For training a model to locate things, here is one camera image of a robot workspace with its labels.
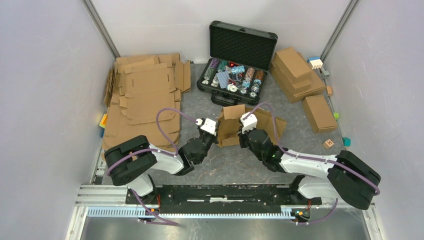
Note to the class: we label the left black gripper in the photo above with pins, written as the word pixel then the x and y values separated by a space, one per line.
pixel 215 137

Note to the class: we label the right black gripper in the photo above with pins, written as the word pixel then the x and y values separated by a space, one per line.
pixel 241 136

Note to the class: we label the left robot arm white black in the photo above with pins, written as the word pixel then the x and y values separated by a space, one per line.
pixel 128 161

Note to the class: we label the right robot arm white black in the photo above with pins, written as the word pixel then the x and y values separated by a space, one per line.
pixel 339 176

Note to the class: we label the small folded cardboard box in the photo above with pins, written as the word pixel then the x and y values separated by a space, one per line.
pixel 319 114

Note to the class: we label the large folded cardboard box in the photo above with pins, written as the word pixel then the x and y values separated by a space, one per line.
pixel 296 92

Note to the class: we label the stack of flat cardboard sheets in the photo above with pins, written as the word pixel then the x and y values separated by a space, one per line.
pixel 141 94

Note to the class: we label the black poker chip case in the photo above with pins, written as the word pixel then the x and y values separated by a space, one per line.
pixel 239 60

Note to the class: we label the wooden letter H block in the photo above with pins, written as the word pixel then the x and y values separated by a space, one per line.
pixel 328 144

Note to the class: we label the green small cube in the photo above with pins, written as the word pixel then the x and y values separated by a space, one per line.
pixel 336 115

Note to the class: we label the small wooden cube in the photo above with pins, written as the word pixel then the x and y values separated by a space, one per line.
pixel 329 91

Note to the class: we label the teal cube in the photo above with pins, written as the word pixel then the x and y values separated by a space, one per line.
pixel 346 142

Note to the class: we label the blue white toy block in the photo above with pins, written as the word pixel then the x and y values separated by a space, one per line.
pixel 315 62

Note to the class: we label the grey small block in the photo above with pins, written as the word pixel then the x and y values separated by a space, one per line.
pixel 325 74

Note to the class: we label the orange yellow block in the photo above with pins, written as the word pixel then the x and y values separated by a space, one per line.
pixel 103 121

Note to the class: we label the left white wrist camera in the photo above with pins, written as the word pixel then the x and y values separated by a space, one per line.
pixel 207 125

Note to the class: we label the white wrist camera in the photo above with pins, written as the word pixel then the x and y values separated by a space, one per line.
pixel 248 122
pixel 207 125

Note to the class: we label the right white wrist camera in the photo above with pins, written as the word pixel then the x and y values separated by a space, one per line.
pixel 248 122

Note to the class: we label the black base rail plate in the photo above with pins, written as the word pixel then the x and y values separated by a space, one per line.
pixel 226 199

